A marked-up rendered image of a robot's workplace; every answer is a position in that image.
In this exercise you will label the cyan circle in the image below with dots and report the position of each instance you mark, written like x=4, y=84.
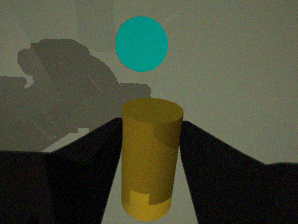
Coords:
x=141, y=44

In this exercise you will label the yellow tall cylinder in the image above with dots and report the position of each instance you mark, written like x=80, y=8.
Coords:
x=151, y=129

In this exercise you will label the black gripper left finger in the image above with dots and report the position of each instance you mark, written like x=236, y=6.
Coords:
x=70, y=185

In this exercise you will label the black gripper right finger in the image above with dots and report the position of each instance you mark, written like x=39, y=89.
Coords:
x=230, y=187

